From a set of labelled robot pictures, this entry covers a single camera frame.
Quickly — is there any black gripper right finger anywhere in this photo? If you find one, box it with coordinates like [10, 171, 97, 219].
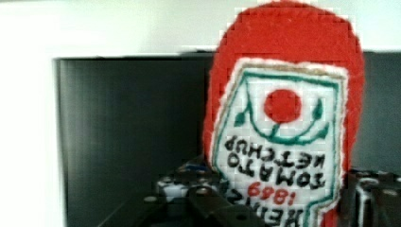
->
[337, 169, 401, 227]

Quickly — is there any red plush ketchup bottle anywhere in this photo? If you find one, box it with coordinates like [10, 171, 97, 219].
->
[203, 1, 364, 227]

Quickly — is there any black toaster oven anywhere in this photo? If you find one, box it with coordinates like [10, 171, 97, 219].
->
[55, 51, 400, 227]

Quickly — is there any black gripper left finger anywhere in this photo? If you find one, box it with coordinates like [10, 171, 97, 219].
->
[98, 157, 264, 227]

